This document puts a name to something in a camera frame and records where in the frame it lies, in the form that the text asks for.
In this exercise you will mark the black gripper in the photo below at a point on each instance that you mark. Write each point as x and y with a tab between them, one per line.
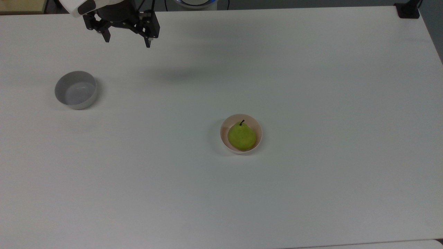
117	12

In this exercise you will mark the gray bowl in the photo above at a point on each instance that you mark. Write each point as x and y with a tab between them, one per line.
76	90

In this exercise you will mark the green pear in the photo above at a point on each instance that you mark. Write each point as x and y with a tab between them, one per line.
242	136

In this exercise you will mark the light wooden cabinet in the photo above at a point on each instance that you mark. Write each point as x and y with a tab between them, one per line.
21	5

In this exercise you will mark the pink bowl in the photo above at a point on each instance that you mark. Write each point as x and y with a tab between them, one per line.
257	126

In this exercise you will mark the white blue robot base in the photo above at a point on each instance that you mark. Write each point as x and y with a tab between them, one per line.
195	2

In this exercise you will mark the black table clamp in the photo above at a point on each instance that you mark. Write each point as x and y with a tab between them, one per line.
408	9

